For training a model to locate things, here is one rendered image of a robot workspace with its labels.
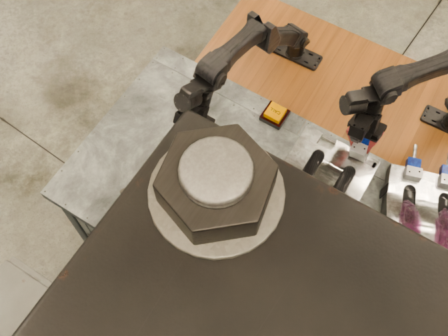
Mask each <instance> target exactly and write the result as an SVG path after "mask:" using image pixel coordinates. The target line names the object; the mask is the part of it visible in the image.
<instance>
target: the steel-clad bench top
mask: <svg viewBox="0 0 448 336"><path fill-rule="evenodd" d="M196 65H197V63H196V62H194V61H192V60H190V59H188V58H186V57H184V56H182V55H181V54H179V53H177V52H175V51H173V50H171V49H169V48H167V47H165V46H163V47H162V48H161V49H160V50H159V52H158V53H157V54H156V56H154V58H153V59H152V60H151V61H150V62H149V64H148V65H147V66H146V67H145V68H144V70H142V72H141V73H140V74H139V75H138V77H137V78H136V79H135V80H134V82H132V84H131V85H130V86H129V87H128V88H127V90H126V91H125V92H124V94H122V96H121V97H120V98H119V99H118V100H117V102H116V103H115V104H114V105H113V106H112V108H110V110H109V111H108V112H107V114H106V115H105V116H104V117H103V118H102V120H100V122H99V123H98V124H97V125H96V127H95V128H94V129H93V130H92V132H90V134H89V135H88V136H87V137H86V138H85V140H84V141H83V142H82V144H80V146H78V148H77V149H76V150H75V152H74V153H73V154H72V155H71V156H70V158H68V160H67V161H66V162H65V163H64V165H63V166H62V167H61V168H60V170H58V172H57V173H56V174H55V175H54V176H53V178H52V179H51V180H50V182H48V184H47V185H46V186H45V187H44V188H43V190H42V191H41V192H40V194H42V195H44V196H46V197H47V198H48V199H50V200H52V201H53V202H55V203H56V204H58V205H60V206H62V207H63V208H64V209H66V210H68V211H69V212H71V213H72V214H74V215H76V216H77V217H79V218H80V219H82V220H84V221H85V222H87V223H88V224H90V225H92V226H93V227H96V225H97V224H98V222H100V220H101V219H102V218H103V216H104V215H105V214H106V212H107V211H108V210H109V208H110V207H111V206H112V204H113V203H114V202H115V201H116V199H117V198H118V196H120V190H122V189H123V188H126V186H127V185H128V184H129V182H130V181H131V180H132V178H133V177H134V176H135V175H136V173H137V172H138V170H140V168H141V167H142V166H143V164H144V163H145V162H146V160H147V159H148V158H149V156H150V155H151V154H152V152H153V151H154V150H155V149H156V147H157V146H158V144H160V142H161V141H162V140H163V138H164V137H165V136H166V134H167V133H168V132H169V130H170V129H171V128H172V126H173V125H174V123H173V119H174V116H175V112H176V111H178V109H177V108H176V107H175V104H174V96H175V95H176V94H177V93H179V92H180V89H181V87H182V86H184V85H186V84H188V83H190V80H192V79H194V77H193V74H194V72H195V68H196ZM269 102H270V100H268V99H266V98H264V97H262V96H260V95H258V94H256V93H254V92H252V91H250V90H248V89H246V88H244V87H243V86H241V85H239V84H237V83H235V82H233V81H231V80H229V79H227V80H226V82H225V84H224V85H223V86H222V87H221V89H219V90H217V91H215V92H213V96H212V99H211V102H210V105H209V111H208V114H207V115H208V116H210V117H212V118H214V119H215V123H216V124H218V125H219V126H224V125H232V124H239V125H240V126H241V127H242V128H243V129H244V130H245V131H246V132H247V133H248V135H249V136H250V137H251V138H252V139H253V140H254V141H255V142H256V143H257V144H258V145H259V146H260V147H261V148H262V149H264V150H266V151H268V152H269V153H271V154H273V155H275V156H276V157H278V158H280V159H282V160H285V159H286V158H287V156H288V154H289V153H290V151H291V150H292V148H293V146H294V144H295V143H296V142H297V140H298V138H299V137H300V135H301V134H302V132H303V131H304V129H305V128H306V126H307V125H310V126H312V127H314V128H315V129H317V130H319V131H321V132H323V133H324V134H323V135H324V136H326V137H328V138H330V139H332V140H334V141H336V140H338V141H340V142H342V143H344V144H346V145H348V146H350V142H349V141H347V140H345V139H344V138H342V137H340V136H338V135H336V134H334V133H332V132H330V131H328V130H326V129H324V128H322V127H320V126H318V125H316V124H314V123H312V122H310V121H308V120H306V119H304V118H303V117H301V116H299V115H297V114H295V113H293V112H290V115H289V116H288V118H287V119H286V121H285V122H284V124H283V125H282V127H281V128H280V130H277V129H276V128H274V127H272V126H270V125H268V124H266V123H264V122H262V121H260V120H259V116H260V115H261V114H262V112H263V111H264V109H265V108H266V106H267V105H268V104H269ZM368 156H369V157H371V158H373V159H375V160H377V161H379V162H381V163H380V165H379V166H378V168H377V170H376V172H375V174H374V176H373V177H372V179H371V181H370V182H369V184H368V186H367V188H366V190H365V192H364V194H363V195H362V197H361V199H360V200H359V201H360V202H362V203H364V204H365V205H367V206H369V207H371V208H373V209H374V210H376V211H378V212H381V204H382V199H383V197H382V198H379V197H380V192H381V190H382V188H384V186H385V177H386V172H387V170H388V168H389V166H390V164H391V163H390V162H388V161H386V160H384V159H382V158H380V157H378V156H376V155H374V154H372V153H370V152H369V155H368Z"/></svg>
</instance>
